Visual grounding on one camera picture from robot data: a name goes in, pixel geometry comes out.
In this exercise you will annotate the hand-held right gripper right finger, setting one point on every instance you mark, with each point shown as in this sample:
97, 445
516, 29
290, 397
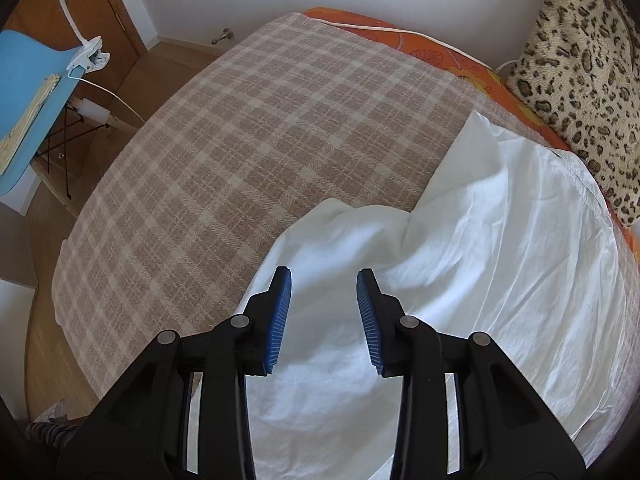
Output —
370, 320

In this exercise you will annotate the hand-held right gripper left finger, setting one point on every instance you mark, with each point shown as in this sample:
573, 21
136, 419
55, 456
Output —
277, 320

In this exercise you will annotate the white shirt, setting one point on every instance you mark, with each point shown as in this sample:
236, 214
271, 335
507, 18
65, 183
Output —
475, 235

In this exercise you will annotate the beige plaid blanket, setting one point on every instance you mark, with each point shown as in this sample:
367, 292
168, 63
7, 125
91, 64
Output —
250, 135

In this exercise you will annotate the person's striped pants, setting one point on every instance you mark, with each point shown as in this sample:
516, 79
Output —
47, 435

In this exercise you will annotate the orange floral bed sheet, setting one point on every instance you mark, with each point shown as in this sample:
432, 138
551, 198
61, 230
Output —
450, 55

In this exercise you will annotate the white power adapter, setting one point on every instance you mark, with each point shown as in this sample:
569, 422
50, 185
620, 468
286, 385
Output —
92, 111

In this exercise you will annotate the metal door stopper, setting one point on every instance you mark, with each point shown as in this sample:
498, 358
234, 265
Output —
223, 36

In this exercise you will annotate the leopard print plush bag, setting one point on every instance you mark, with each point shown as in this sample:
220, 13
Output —
575, 85

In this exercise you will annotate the beige knitted cloth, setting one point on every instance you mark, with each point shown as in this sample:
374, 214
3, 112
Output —
25, 120

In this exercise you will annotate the white clip-on holder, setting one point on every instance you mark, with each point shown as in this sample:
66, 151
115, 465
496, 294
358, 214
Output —
87, 57

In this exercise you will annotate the blue chair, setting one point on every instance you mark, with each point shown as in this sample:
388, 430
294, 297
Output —
30, 70

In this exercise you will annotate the wooden door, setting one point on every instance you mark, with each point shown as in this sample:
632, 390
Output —
100, 0

